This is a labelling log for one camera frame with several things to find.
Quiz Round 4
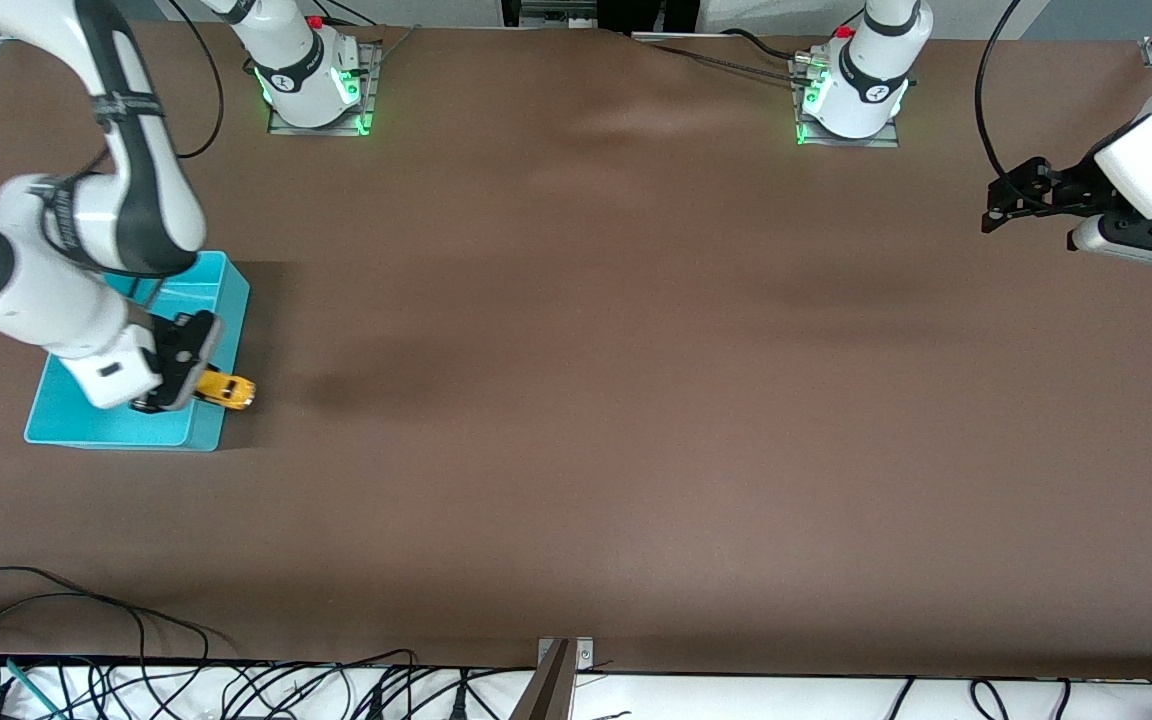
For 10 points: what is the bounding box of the turquoise plastic bin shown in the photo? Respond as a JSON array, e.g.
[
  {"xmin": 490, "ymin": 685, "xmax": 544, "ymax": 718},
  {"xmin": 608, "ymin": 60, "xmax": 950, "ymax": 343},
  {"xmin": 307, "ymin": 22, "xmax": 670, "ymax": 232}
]
[{"xmin": 24, "ymin": 250, "xmax": 252, "ymax": 453}]

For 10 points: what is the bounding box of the black looping right arm cable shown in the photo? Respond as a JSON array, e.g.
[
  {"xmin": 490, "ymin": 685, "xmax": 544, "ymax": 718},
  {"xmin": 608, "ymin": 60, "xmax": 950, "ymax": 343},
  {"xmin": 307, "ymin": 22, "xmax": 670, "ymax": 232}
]
[{"xmin": 164, "ymin": 0, "xmax": 225, "ymax": 161}]

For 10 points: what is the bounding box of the yellow beetle toy car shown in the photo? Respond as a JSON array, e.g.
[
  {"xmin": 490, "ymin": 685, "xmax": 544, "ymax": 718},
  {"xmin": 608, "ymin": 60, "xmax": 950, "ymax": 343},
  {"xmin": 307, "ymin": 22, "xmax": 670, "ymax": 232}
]
[{"xmin": 196, "ymin": 370, "xmax": 258, "ymax": 412}]

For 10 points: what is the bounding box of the black equipment stand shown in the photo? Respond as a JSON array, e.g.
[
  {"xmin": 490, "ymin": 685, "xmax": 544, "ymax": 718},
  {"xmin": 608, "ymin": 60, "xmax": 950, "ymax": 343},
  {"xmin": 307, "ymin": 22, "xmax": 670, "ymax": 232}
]
[{"xmin": 501, "ymin": 0, "xmax": 702, "ymax": 37}]

